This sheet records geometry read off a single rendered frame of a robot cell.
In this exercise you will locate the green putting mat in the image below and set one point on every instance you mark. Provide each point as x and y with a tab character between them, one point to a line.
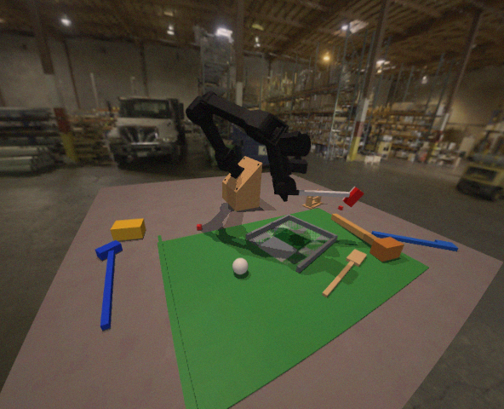
241	331

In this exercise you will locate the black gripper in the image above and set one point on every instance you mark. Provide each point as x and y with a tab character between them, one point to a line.
282	183

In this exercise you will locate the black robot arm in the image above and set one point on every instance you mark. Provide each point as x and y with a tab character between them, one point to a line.
258	125

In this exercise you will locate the white golf ball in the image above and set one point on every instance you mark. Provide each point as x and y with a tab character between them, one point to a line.
240	266

